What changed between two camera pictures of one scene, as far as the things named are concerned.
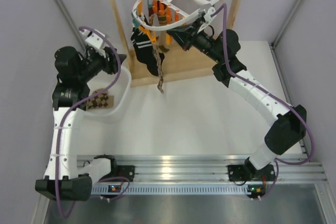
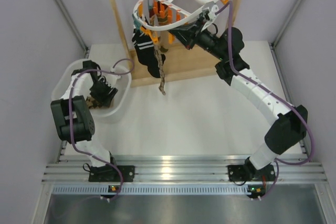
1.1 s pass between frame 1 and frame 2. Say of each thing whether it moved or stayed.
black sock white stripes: stayed
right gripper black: stayed
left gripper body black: moved
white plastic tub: stayed
